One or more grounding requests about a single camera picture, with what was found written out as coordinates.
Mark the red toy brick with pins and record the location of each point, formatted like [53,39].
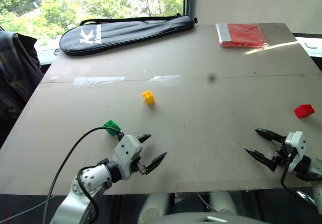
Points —
[304,111]

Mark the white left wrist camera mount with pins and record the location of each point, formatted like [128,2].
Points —
[127,146]

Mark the white side ledge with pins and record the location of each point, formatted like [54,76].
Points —
[310,46]

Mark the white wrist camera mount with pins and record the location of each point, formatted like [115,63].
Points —
[127,146]
[298,146]

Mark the dark plaid jacket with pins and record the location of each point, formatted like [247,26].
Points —
[17,78]

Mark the yellow toy brick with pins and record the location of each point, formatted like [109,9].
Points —
[149,98]

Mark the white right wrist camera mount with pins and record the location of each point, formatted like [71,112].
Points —
[298,146]

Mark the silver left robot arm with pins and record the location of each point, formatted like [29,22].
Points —
[75,198]

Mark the grey rounded robot torso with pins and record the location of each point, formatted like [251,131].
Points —
[201,219]

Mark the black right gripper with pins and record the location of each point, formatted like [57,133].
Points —
[281,158]

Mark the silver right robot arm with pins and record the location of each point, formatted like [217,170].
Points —
[313,168]

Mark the black racket bag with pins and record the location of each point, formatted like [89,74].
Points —
[120,35]

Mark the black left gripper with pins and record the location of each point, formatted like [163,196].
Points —
[138,165]

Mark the green toy brick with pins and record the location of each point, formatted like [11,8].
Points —
[110,126]

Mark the dark window frame post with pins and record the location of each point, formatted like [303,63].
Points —
[190,5]

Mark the white rounded robot leg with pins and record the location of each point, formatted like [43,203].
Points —
[153,206]
[222,202]

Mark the red package in plastic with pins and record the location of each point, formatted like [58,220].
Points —
[242,35]

